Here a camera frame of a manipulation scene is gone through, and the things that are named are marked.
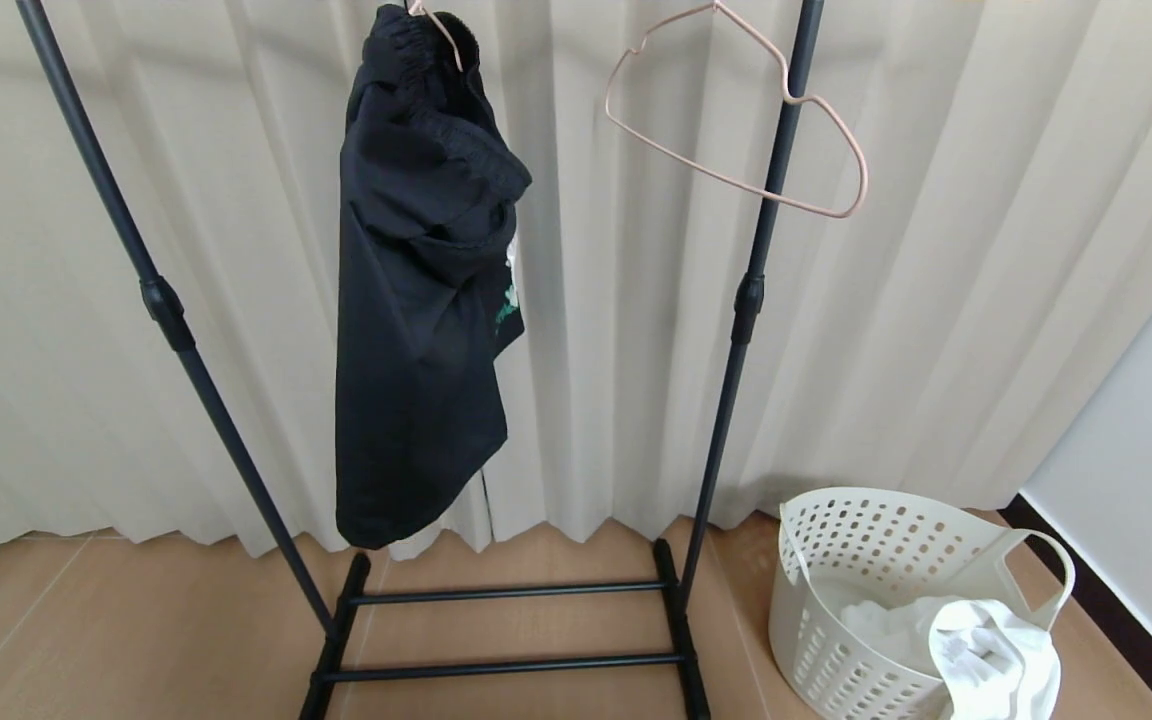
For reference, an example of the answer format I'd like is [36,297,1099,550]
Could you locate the black drawstring shorts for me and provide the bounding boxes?
[334,5,534,549]

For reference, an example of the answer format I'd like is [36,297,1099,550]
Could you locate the pink clothes hanger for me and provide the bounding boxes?
[406,0,465,73]
[604,0,870,220]

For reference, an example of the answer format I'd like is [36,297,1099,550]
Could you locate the white garment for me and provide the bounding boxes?
[836,597,1063,720]

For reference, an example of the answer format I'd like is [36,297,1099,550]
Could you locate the white laundry basket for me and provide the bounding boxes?
[768,487,1077,720]

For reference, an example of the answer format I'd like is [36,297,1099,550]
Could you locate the black clothes rack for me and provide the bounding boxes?
[16,0,827,720]

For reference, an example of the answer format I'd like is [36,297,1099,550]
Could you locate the white curtain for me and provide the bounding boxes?
[0,0,1152,559]

